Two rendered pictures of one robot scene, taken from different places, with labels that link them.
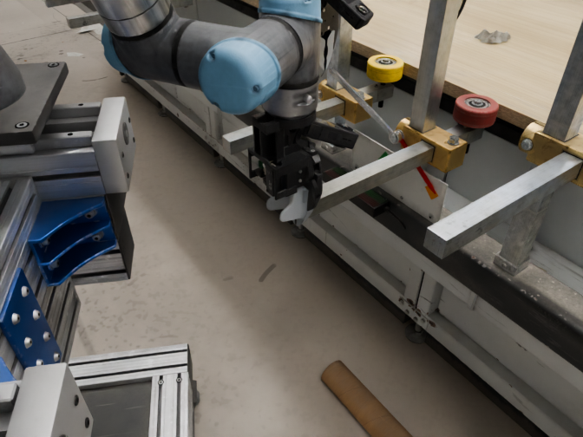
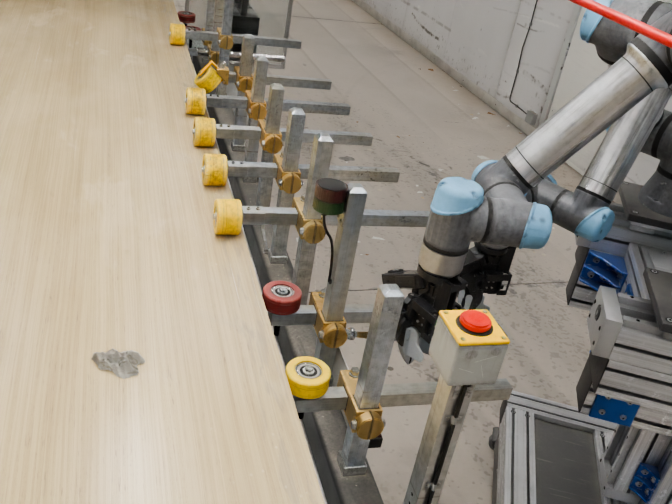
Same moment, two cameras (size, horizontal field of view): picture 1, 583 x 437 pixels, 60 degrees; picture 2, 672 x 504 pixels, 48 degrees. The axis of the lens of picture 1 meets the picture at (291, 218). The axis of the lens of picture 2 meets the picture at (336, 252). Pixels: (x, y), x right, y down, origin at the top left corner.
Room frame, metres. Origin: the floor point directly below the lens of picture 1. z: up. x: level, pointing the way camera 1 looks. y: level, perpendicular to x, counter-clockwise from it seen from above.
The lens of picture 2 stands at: (2.09, 0.09, 1.73)
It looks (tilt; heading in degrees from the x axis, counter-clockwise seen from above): 29 degrees down; 196
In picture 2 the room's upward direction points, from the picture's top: 10 degrees clockwise
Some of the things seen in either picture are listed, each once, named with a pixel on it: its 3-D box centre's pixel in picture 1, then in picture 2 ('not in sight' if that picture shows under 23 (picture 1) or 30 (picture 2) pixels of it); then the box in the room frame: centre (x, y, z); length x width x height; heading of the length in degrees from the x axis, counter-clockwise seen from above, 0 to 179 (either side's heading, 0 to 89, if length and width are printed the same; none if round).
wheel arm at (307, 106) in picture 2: not in sight; (274, 104); (-0.01, -0.81, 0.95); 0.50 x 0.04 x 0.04; 126
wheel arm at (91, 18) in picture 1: (133, 10); not in sight; (1.79, 0.54, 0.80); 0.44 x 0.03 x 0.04; 126
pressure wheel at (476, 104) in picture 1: (471, 127); (279, 311); (0.89, -0.35, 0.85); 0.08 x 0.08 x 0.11
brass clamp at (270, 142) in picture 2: not in sight; (269, 136); (0.24, -0.71, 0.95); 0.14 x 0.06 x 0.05; 36
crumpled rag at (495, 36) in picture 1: (494, 34); (119, 356); (1.24, -0.49, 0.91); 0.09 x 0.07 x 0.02; 93
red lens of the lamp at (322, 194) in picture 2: not in sight; (331, 190); (0.89, -0.29, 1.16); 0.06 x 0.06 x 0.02
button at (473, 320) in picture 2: not in sight; (474, 323); (1.28, 0.05, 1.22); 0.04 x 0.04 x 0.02
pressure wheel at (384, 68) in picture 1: (383, 83); (304, 392); (1.09, -0.21, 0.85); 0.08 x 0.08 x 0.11
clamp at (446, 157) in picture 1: (429, 142); (326, 319); (0.85, -0.27, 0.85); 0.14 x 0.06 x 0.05; 36
